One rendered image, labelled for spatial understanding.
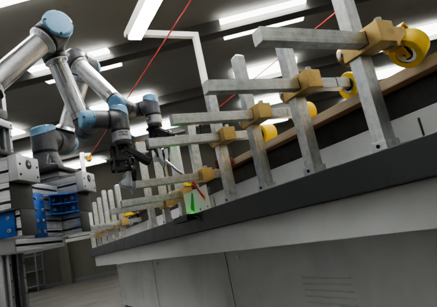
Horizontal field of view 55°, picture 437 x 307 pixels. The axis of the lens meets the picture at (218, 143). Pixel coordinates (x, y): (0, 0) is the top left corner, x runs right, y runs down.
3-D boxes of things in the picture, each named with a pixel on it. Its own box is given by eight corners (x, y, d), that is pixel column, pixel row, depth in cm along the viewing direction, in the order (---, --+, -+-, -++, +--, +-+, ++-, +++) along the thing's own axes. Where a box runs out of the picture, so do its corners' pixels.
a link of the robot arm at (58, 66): (28, 41, 177) (73, 146, 174) (32, 28, 168) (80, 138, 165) (54, 37, 184) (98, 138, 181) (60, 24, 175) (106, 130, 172)
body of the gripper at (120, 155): (111, 175, 165) (107, 146, 168) (132, 173, 169) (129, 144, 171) (116, 171, 158) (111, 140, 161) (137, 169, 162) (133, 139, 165)
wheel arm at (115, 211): (111, 216, 204) (110, 207, 205) (110, 216, 207) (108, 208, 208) (192, 202, 224) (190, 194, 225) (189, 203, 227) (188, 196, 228)
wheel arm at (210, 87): (209, 90, 99) (206, 77, 100) (203, 96, 102) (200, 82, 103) (360, 86, 123) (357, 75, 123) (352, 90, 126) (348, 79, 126)
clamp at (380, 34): (380, 40, 88) (373, 18, 89) (337, 67, 99) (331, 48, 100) (400, 41, 90) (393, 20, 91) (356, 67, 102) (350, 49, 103)
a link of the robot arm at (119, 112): (103, 109, 170) (123, 110, 175) (106, 135, 168) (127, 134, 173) (109, 103, 164) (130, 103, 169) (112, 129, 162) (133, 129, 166)
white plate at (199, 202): (209, 208, 168) (205, 184, 171) (186, 216, 191) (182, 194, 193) (211, 208, 169) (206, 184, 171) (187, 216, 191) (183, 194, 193)
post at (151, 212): (151, 228, 241) (138, 153, 250) (149, 229, 245) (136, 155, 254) (158, 227, 243) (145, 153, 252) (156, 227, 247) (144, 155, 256)
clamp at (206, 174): (203, 180, 172) (201, 168, 173) (191, 186, 184) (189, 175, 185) (215, 178, 174) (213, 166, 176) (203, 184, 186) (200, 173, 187)
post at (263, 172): (266, 190, 133) (234, 53, 143) (260, 192, 136) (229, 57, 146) (275, 188, 135) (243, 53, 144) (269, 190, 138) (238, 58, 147)
